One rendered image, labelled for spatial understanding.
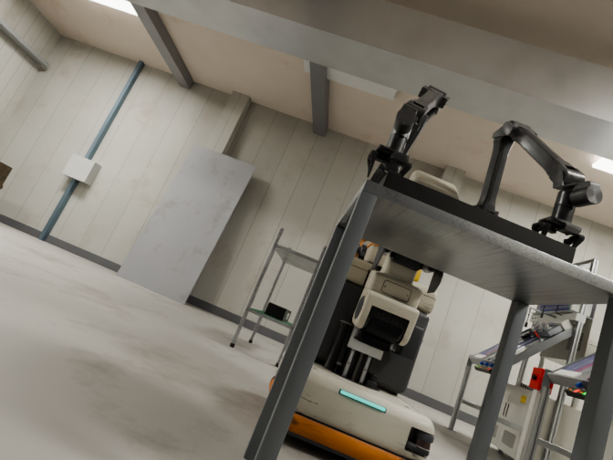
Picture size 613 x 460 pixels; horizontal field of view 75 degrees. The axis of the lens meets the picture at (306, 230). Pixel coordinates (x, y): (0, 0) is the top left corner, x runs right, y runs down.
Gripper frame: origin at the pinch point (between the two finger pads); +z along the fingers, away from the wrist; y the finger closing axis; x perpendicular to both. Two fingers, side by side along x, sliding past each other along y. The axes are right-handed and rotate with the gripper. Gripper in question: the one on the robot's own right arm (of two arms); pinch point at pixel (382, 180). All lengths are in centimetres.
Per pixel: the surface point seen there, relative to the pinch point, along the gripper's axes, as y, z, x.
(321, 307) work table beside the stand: -5, 44, -26
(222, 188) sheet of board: -165, -81, 476
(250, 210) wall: -116, -71, 499
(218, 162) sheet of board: -190, -119, 485
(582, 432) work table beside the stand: 60, 46, -23
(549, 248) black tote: 49, 4, -9
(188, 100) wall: -294, -209, 520
